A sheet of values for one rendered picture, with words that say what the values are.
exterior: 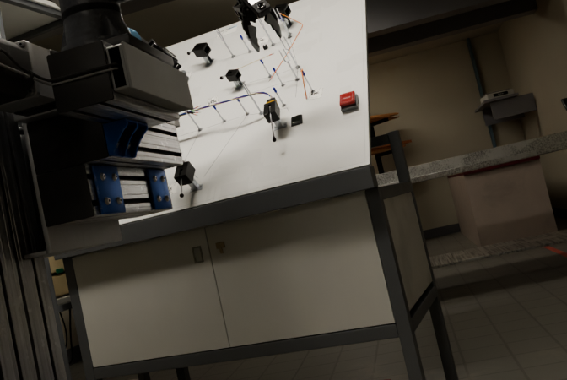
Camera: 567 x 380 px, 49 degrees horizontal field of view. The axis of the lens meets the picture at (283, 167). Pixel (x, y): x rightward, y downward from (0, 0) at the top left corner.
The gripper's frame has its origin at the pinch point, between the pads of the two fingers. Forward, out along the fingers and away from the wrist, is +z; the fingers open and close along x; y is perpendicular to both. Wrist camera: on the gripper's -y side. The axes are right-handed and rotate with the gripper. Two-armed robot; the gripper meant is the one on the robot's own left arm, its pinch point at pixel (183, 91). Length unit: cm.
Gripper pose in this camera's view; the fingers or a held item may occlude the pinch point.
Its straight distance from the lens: 209.2
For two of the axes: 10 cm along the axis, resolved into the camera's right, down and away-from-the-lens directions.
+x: -3.8, -5.8, 7.2
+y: 7.0, -6.9, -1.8
